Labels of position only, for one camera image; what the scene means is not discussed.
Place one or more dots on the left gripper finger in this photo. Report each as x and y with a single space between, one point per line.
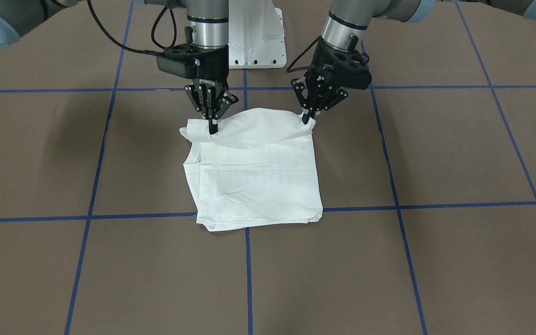
308 115

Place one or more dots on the white long-sleeve printed shirt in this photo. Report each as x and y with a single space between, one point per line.
259 169

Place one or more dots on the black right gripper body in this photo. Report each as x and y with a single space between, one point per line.
214 65

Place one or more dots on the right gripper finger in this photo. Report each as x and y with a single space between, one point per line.
213 120

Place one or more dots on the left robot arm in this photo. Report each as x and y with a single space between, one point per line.
351 18

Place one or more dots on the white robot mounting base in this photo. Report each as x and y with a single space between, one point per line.
256 35

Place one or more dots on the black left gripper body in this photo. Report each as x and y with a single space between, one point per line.
320 58

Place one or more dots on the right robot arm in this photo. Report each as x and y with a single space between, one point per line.
207 23

